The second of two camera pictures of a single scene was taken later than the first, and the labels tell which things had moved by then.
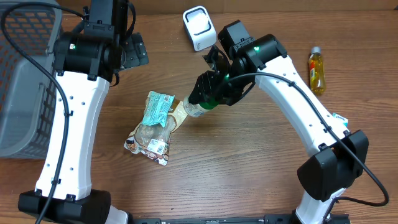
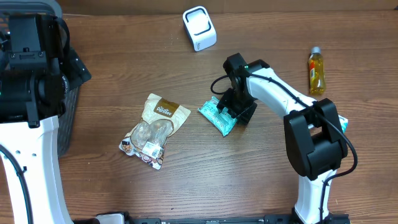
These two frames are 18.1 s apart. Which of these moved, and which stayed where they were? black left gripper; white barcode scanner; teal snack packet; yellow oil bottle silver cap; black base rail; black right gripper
Moved: black left gripper; teal snack packet; black right gripper
Stayed: black base rail; yellow oil bottle silver cap; white barcode scanner
